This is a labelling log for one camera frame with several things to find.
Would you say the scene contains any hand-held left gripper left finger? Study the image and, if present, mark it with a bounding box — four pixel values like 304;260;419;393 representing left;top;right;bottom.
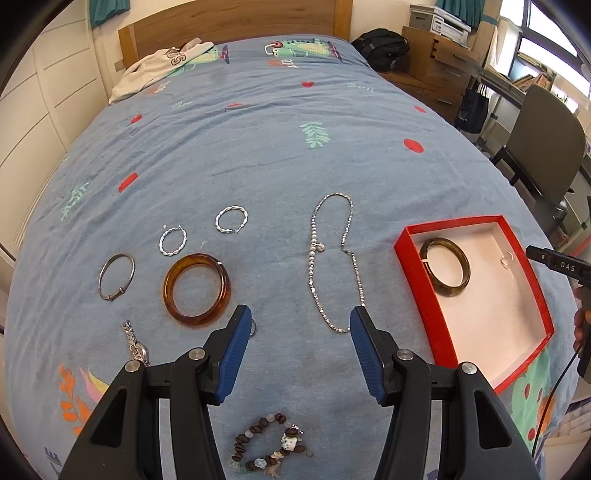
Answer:
60;304;254;480

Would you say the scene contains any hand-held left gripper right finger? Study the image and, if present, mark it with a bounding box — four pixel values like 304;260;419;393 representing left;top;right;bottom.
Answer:
350;305;543;480

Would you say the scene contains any red box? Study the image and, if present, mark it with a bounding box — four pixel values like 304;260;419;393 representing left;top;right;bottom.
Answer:
394;215;555;397

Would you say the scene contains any twisted silver hoop earring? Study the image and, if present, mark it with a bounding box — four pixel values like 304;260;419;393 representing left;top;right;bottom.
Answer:
215;205;249;235
158;225;188;256

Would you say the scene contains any person's right hand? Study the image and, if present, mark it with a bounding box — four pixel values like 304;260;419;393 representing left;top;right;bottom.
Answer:
573;307;591;354

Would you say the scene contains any amber bangle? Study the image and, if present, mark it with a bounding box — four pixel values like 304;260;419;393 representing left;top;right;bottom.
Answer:
164;253;230;329

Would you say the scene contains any silver wristwatch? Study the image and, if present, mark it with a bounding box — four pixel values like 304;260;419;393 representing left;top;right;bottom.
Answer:
122;320;152;368

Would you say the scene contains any dark green bangle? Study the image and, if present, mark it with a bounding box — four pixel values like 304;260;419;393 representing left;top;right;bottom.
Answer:
419;237;472;297

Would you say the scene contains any grey chair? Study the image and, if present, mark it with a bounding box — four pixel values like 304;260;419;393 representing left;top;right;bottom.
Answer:
490;84;587;206

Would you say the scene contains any thin silver bangle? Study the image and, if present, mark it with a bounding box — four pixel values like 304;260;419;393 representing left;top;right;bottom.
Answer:
98;253;136;302

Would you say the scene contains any black tote bag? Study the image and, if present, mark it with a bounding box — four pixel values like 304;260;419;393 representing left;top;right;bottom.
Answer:
455;78;490;134

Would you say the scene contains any blue printed bedspread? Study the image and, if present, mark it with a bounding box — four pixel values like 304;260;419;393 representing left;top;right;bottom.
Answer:
0;39;583;480

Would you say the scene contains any wooden drawer cabinet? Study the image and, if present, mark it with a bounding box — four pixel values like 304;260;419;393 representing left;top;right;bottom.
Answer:
383;26;483;123

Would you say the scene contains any white printer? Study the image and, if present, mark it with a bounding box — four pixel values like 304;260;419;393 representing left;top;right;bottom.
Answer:
427;7;472;38

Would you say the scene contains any teal curtain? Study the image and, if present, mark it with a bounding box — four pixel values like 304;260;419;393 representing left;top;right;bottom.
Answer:
434;0;485;21
90;0;132;28

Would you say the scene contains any black backpack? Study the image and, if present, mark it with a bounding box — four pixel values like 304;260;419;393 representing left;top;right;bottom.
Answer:
352;28;411;72

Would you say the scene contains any grey sweatshirt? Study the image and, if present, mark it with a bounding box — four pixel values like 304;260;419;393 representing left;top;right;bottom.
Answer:
108;38;215;104

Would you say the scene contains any wooden headboard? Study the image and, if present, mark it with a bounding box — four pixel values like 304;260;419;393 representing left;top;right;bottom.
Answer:
117;0;354;70

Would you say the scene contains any silver bead necklace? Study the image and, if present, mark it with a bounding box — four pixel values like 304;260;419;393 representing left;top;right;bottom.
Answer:
308;194;368;334

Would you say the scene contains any brown beaded bracelet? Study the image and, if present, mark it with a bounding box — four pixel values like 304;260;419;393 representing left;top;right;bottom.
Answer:
231;413;315;476

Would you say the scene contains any black cable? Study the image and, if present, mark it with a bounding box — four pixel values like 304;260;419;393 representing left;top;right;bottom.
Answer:
531;353;580;460

